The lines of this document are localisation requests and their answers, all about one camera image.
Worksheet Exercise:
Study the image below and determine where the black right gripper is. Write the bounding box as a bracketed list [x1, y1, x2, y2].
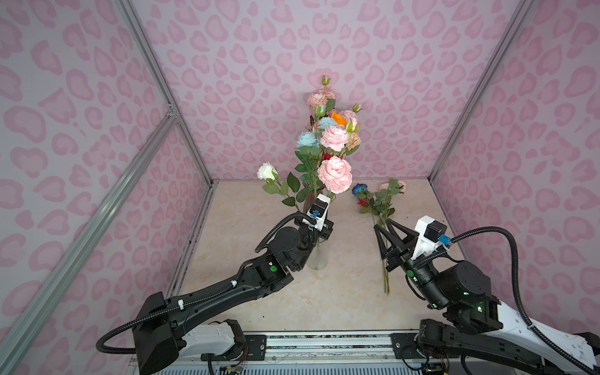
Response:
[373, 219, 453, 310]

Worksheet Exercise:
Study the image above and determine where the tall clear ribbed glass vase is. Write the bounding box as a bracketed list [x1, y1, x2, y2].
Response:
[306, 239, 329, 270]

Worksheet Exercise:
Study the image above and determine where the large pink rose spray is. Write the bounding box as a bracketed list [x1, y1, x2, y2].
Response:
[365, 177, 408, 296]

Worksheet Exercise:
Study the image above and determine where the light blue flower spray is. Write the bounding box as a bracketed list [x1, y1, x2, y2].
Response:
[295, 100, 336, 191]

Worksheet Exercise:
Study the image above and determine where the white rose spray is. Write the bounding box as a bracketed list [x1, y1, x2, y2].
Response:
[256, 162, 316, 213]

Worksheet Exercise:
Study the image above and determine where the pink peony flower spray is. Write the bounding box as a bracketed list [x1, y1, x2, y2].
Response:
[340, 104, 362, 133]

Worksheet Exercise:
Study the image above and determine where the orange flower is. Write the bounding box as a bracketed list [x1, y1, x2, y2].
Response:
[329, 111, 348, 127]

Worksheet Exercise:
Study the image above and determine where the pink rose bud spray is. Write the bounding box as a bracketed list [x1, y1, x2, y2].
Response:
[306, 75, 336, 109]

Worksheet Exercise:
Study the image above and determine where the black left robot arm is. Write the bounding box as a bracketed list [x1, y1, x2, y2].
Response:
[132, 219, 334, 374]

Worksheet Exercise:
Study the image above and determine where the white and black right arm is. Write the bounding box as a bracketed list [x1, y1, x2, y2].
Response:
[373, 217, 599, 374]

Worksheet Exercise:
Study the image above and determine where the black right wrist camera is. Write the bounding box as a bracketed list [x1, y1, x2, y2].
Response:
[411, 216, 451, 260]

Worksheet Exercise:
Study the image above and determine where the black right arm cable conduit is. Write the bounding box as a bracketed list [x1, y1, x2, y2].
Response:
[414, 226, 600, 375]

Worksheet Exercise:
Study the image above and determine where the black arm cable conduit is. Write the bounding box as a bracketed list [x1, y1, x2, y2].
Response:
[414, 226, 600, 375]
[95, 212, 313, 356]

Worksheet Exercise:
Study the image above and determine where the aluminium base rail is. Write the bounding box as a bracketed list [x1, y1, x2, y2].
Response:
[126, 327, 531, 375]

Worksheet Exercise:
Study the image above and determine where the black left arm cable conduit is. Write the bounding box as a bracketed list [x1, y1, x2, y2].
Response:
[95, 212, 313, 356]

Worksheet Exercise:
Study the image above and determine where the aluminium frame post right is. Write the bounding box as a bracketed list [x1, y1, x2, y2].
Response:
[427, 0, 538, 184]

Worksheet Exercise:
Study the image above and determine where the aluminium diagonal frame bar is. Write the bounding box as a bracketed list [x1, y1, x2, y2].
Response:
[1, 111, 179, 374]

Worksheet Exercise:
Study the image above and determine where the aluminium frame corner post left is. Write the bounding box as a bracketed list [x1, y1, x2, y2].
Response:
[114, 0, 213, 188]

